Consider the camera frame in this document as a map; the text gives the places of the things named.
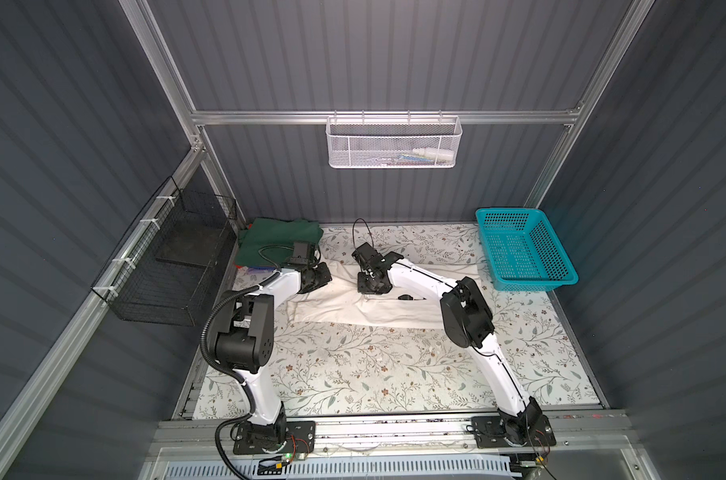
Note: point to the folded green t shirt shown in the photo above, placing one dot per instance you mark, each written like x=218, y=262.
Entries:
x=268, y=241

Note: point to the white wire mesh basket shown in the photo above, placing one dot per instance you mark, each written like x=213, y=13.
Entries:
x=386, y=142

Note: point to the teal plastic basket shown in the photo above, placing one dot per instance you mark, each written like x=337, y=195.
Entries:
x=523, y=251

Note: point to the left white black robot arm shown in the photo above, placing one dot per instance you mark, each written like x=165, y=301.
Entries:
x=238, y=340

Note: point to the white slotted cable duct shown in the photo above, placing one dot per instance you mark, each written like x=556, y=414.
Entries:
x=386, y=467

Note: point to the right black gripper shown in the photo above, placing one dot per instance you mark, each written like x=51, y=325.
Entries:
x=362, y=287

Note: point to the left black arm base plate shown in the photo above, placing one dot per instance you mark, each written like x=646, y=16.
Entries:
x=293, y=437

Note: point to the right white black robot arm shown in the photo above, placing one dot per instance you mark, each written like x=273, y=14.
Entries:
x=468, y=323

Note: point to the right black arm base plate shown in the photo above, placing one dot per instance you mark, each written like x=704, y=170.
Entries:
x=495, y=431

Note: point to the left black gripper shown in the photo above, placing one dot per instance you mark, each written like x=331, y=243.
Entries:
x=324, y=276

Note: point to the white t shirt with print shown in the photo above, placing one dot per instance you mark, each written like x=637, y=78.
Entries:
x=340, y=302

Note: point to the white bottle in basket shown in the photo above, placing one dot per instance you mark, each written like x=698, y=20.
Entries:
x=435, y=154

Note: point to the black wire mesh basket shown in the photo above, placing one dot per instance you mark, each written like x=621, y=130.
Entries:
x=173, y=262

